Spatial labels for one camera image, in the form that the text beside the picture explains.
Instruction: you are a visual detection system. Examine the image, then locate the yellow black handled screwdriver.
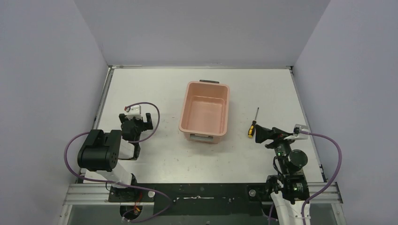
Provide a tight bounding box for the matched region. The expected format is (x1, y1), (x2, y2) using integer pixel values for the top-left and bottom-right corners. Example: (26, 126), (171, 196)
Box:
(247, 108), (259, 138)

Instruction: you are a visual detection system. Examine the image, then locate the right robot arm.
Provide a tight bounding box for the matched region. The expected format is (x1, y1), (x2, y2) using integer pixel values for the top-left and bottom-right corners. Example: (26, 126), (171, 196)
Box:
(255, 124), (310, 225)

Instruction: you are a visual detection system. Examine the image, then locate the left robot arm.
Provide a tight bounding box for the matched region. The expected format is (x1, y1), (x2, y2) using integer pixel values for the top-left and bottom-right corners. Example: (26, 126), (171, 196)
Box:
(77, 113), (153, 188)

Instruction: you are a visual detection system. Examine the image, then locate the pink plastic bin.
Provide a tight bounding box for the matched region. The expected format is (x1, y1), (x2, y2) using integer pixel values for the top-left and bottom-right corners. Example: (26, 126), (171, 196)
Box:
(179, 80), (230, 143)

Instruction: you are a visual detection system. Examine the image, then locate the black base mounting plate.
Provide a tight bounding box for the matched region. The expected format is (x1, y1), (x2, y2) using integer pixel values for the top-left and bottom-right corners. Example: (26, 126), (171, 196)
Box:
(106, 183), (273, 219)

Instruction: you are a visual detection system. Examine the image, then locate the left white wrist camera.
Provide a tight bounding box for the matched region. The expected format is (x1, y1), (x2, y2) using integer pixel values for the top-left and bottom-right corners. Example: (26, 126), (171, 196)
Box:
(124, 105), (142, 120)

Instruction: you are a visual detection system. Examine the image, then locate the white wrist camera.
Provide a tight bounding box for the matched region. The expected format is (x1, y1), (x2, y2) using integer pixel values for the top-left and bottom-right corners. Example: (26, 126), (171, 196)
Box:
(124, 105), (142, 120)
(284, 124), (310, 141)

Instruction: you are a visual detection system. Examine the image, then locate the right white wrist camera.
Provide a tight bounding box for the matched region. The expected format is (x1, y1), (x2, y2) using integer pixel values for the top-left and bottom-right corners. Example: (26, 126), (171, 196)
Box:
(284, 124), (310, 141)

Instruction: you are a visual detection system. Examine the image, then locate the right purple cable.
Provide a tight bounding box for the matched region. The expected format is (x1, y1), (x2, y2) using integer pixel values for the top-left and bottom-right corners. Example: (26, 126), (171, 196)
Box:
(300, 130), (343, 225)

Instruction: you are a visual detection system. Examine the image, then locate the aluminium front frame rail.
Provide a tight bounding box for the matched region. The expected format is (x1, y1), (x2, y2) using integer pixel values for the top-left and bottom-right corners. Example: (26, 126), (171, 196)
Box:
(63, 183), (343, 206)

